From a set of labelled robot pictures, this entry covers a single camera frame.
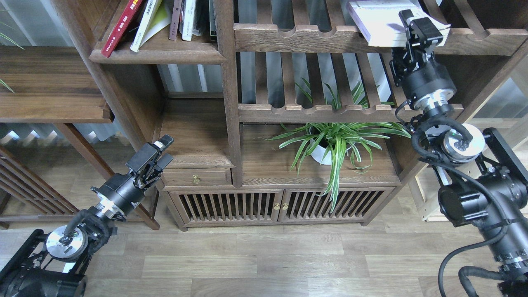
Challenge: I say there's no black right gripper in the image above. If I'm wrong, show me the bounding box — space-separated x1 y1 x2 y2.
390 9 457 110

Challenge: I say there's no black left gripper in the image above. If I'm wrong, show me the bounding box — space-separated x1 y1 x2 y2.
90 134 174 215

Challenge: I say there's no white thick book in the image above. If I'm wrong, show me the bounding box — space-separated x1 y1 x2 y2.
346 0 450 47

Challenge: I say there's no red cover book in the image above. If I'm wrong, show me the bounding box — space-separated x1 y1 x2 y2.
101 0 143 58

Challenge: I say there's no yellow green cover book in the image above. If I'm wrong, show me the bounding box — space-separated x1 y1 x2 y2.
130 0 172 52

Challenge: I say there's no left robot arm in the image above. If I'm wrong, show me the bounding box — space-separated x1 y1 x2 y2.
1 134 174 297

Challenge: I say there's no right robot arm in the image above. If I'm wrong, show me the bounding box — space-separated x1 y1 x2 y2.
390 9 528 297

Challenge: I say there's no dark slatted wooden rack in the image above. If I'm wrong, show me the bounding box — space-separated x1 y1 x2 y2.
0 147 79 230

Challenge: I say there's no green spider plant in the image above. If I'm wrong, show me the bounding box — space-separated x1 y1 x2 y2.
266 78 413 213

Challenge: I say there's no dark wooden bookshelf cabinet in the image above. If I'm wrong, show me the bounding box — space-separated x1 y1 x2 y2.
52 0 528 231

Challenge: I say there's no white upright book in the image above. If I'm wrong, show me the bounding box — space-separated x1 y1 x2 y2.
181 0 197 41

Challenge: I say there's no white plant pot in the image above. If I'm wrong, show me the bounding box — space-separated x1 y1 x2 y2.
311 140 332 165

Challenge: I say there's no brown upright book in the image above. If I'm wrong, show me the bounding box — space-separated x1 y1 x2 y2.
168 0 182 41

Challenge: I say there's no dark upright book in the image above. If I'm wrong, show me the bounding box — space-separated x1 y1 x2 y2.
209 0 217 42

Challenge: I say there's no green leaf at edge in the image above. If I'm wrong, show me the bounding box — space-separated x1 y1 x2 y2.
0 8 25 93

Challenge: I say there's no light wooden shelf frame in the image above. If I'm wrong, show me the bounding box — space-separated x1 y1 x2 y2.
409 65 528 222

